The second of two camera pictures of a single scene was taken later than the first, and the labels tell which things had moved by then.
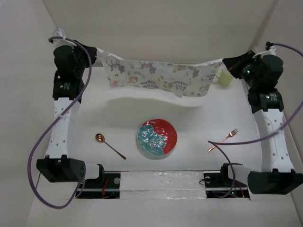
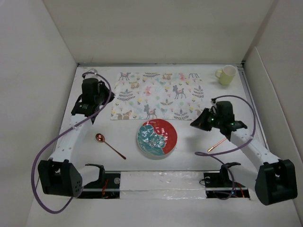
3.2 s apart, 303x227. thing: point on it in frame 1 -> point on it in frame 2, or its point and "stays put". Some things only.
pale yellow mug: [225, 78] stays put
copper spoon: [101, 138] stays put
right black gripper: [235, 63] -> [200, 121]
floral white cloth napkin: [191, 79] -> [152, 95]
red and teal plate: [157, 137] stays put
